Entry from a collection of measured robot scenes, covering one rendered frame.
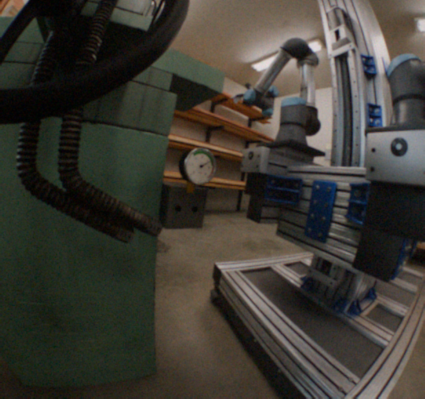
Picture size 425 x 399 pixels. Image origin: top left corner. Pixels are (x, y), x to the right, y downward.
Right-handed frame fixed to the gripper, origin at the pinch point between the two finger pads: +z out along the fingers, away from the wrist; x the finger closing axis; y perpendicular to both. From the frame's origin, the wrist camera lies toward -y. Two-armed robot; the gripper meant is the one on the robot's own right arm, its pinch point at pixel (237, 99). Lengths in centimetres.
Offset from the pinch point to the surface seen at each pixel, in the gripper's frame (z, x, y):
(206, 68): -66, -68, 26
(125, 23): -75, -87, 28
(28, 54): -66, -104, 28
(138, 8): -75, -86, 24
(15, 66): -66, -106, 30
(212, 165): -72, -70, 48
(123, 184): -66, -84, 52
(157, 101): -66, -78, 36
